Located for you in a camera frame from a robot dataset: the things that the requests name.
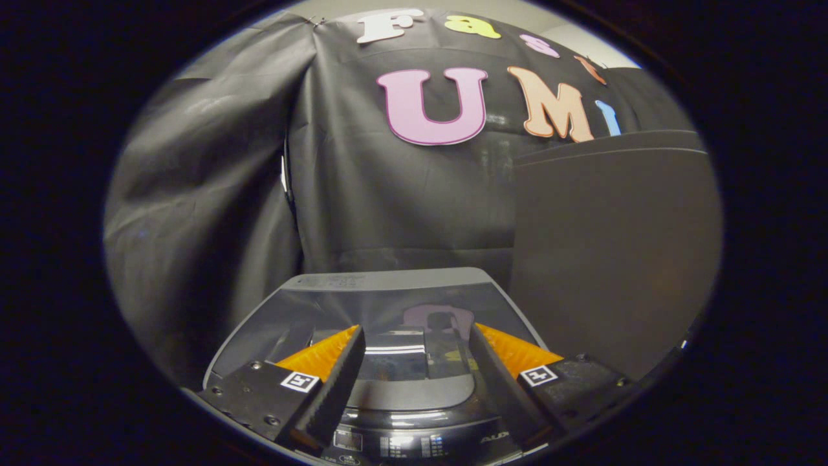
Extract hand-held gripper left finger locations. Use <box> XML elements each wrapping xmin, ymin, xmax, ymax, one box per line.
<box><xmin>194</xmin><ymin>324</ymin><xmax>368</xmax><ymax>460</ymax></box>

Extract beige cabinet with grey top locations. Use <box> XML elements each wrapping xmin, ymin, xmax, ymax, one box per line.
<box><xmin>508</xmin><ymin>129</ymin><xmax>724</xmax><ymax>383</ymax></box>

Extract grey washing machine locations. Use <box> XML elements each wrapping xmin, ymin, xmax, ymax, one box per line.
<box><xmin>204</xmin><ymin>267</ymin><xmax>550</xmax><ymax>466</ymax></box>

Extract black backdrop cloth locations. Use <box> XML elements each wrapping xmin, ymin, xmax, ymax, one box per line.
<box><xmin>103</xmin><ymin>8</ymin><xmax>706</xmax><ymax>389</ymax></box>

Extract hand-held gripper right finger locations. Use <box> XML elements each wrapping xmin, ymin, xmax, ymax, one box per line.
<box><xmin>468</xmin><ymin>322</ymin><xmax>648</xmax><ymax>454</ymax></box>

